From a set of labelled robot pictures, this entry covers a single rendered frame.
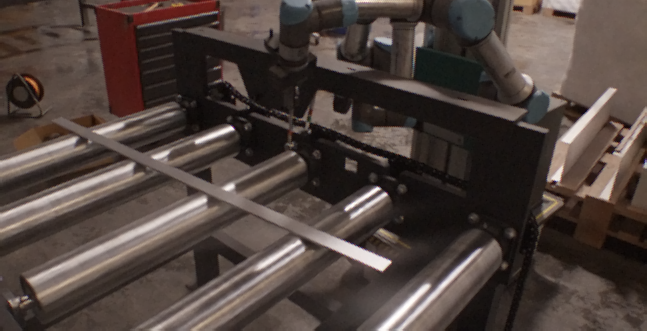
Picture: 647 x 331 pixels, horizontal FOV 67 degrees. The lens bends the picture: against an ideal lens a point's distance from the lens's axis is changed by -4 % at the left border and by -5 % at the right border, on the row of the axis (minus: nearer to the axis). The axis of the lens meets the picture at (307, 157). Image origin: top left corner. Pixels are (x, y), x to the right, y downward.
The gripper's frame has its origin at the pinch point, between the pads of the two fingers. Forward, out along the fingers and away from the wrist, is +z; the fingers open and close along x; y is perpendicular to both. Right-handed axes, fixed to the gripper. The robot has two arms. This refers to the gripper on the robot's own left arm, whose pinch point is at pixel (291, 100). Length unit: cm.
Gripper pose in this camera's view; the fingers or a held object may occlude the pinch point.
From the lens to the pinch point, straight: 141.7
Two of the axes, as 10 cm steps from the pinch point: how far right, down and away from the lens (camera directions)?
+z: -0.5, 6.5, 7.6
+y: 7.1, 5.6, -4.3
